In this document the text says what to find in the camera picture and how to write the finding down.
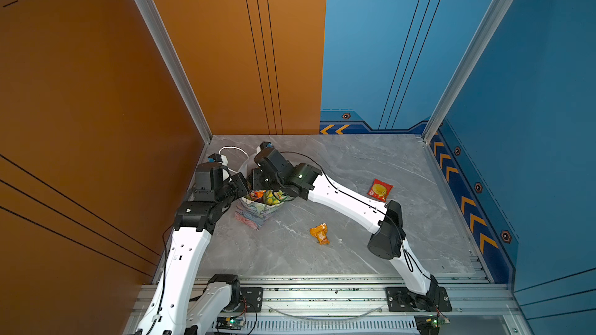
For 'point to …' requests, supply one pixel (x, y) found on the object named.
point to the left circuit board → (230, 322)
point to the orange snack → (320, 233)
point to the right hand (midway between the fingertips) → (250, 177)
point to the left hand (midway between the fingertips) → (247, 176)
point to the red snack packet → (380, 190)
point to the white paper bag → (253, 213)
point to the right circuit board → (430, 324)
